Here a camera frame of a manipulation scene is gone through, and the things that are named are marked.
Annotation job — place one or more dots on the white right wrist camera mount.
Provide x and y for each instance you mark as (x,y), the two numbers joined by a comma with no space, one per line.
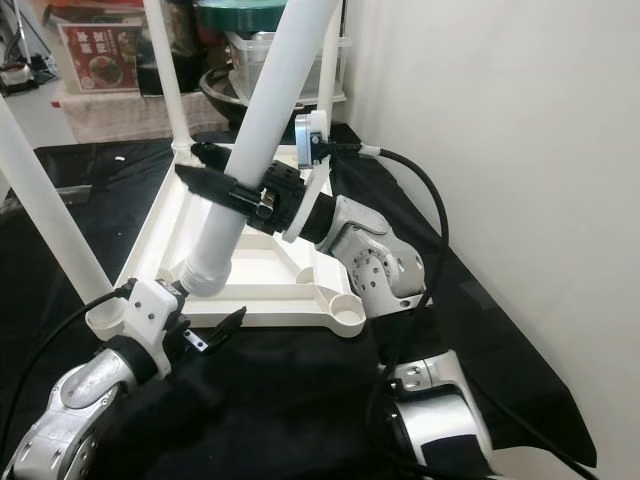
(315,122)

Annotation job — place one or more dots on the beige cloth covered bench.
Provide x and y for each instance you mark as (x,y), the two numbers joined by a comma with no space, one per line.
(120,115)

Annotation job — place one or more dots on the black wok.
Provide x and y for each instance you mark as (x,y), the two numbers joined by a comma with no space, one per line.
(220,105)

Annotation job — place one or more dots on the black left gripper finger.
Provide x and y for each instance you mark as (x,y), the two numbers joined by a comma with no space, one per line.
(216,330)

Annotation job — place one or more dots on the red printed cardboard box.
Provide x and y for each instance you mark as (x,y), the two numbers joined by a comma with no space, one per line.
(100,58)

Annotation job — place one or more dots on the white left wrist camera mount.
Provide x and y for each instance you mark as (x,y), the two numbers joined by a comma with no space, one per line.
(155,310)

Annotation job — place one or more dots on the black plastic bag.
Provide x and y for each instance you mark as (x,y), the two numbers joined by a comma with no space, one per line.
(198,60)

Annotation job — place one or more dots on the green pot lid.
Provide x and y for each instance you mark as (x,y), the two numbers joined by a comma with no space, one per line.
(245,12)

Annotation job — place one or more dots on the black tablecloth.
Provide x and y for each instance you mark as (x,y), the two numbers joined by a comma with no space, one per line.
(260,420)

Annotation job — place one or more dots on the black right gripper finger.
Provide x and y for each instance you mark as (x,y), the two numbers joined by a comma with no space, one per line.
(218,154)
(218,188)

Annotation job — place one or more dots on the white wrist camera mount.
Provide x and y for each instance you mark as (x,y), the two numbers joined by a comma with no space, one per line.
(155,310)
(315,122)

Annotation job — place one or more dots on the clear plastic storage box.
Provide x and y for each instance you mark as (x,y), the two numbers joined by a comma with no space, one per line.
(250,70)

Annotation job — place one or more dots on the orange box lid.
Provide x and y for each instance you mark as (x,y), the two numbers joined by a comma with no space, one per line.
(90,3)

